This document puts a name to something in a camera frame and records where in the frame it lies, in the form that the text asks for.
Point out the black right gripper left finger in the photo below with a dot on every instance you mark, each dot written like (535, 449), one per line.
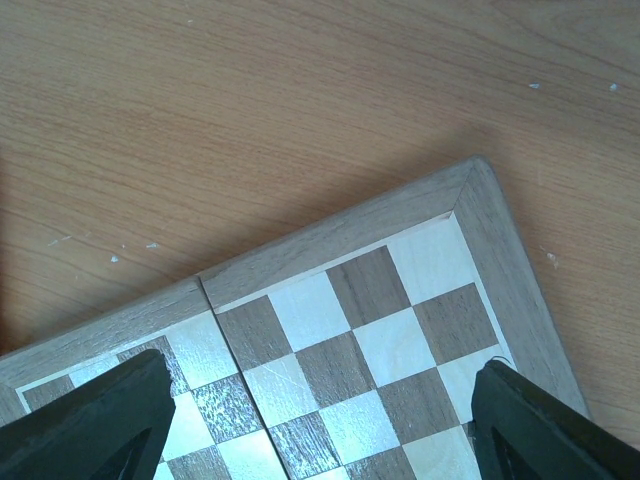
(112, 427)

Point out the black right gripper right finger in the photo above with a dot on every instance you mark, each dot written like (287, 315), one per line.
(523, 432)

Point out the wooden chess board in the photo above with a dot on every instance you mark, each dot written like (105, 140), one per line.
(346, 351)

